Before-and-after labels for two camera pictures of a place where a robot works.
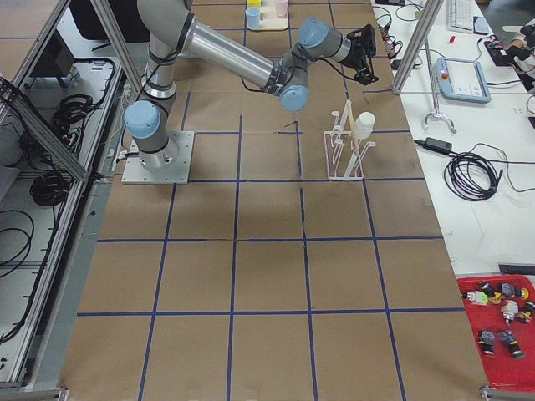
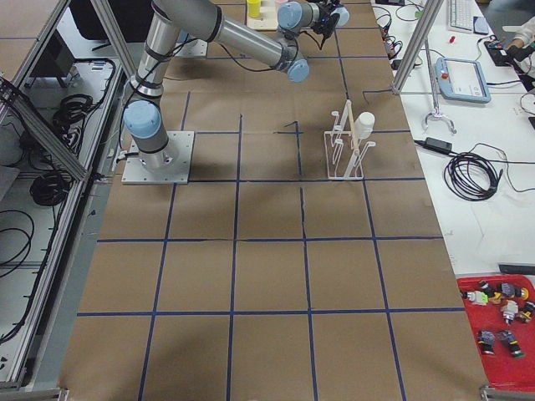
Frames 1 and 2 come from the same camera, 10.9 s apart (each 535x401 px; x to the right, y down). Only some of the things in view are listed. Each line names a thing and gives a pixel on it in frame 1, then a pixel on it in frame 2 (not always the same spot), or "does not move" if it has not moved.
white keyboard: x=461 y=15 does not move
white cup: x=364 y=124 does not move
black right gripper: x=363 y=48 → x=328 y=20
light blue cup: x=253 y=17 → x=344 y=15
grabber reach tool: x=436 y=114 does not move
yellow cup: x=254 y=3 does not move
